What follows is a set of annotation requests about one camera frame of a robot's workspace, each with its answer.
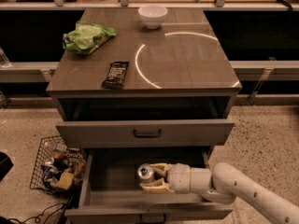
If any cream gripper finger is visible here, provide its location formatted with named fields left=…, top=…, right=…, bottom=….
left=150, top=163, right=172, bottom=179
left=140, top=178, right=172, bottom=193

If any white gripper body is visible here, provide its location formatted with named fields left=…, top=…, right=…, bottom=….
left=167, top=163, right=191, bottom=194

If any silver redbull can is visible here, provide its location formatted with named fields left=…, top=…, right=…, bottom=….
left=137, top=163, right=155, bottom=183

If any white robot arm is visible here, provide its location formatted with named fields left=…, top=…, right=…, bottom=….
left=137, top=162, right=299, bottom=224

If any open grey drawer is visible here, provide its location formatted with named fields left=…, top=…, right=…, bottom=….
left=65, top=147, right=233, bottom=224

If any closed grey upper drawer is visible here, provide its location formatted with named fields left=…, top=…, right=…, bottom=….
left=56, top=119, right=234, bottom=148

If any yellow sponge in basket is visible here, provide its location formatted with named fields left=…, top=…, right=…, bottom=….
left=56, top=172, right=74, bottom=190

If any black chocolate bar wrapper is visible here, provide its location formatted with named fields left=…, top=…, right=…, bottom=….
left=102, top=62, right=129, bottom=90

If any white ceramic bowl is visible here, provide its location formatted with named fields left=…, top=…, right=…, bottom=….
left=138, top=5, right=168, bottom=29

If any green chip bag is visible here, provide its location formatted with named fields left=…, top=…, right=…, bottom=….
left=63, top=21, right=116, bottom=55

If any black drawer handle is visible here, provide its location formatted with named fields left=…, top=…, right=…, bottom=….
left=133, top=129, right=162, bottom=138

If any black wire basket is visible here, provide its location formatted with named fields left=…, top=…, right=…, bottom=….
left=30, top=136, right=86, bottom=195

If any black floor cable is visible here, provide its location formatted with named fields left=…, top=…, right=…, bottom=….
left=0, top=196, right=74, bottom=224

